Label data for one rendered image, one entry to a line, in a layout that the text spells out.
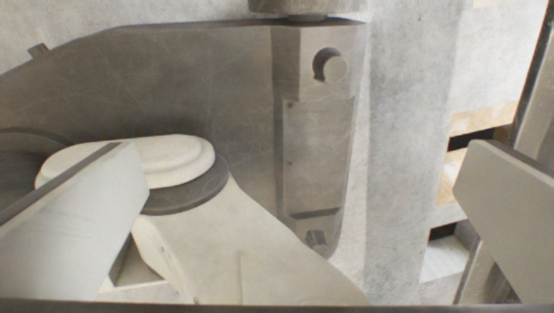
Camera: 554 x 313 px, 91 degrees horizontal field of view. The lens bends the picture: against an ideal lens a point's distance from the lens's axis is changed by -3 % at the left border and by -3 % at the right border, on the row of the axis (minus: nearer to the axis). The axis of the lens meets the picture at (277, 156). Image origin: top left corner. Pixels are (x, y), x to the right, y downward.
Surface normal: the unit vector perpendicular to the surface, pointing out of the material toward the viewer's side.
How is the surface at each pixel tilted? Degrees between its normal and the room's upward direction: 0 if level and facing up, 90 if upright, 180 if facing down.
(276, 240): 90
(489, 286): 0
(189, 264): 90
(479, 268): 0
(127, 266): 90
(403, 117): 0
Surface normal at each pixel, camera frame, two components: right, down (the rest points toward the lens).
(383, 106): 0.18, 0.50
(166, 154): -0.02, -0.86
